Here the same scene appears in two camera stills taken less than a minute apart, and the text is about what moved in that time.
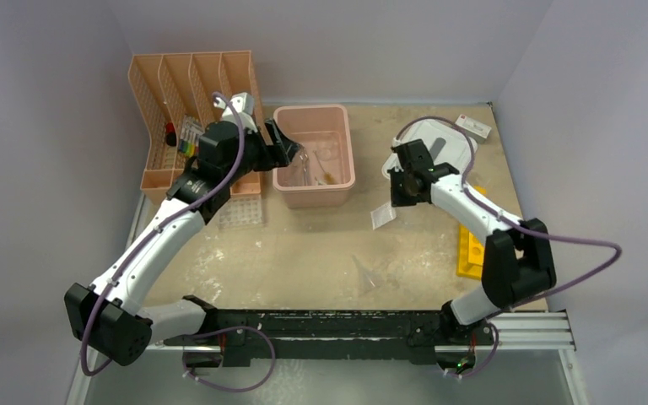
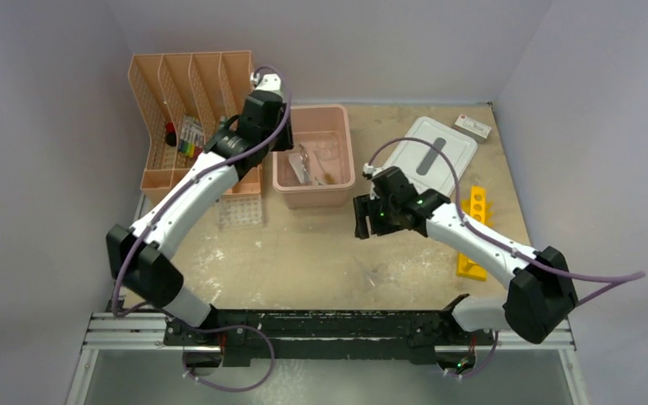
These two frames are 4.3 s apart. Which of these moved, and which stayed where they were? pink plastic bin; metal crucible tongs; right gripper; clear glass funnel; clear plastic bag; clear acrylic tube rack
Moved: right gripper; clear plastic bag
Stayed: metal crucible tongs; clear glass funnel; pink plastic bin; clear acrylic tube rack
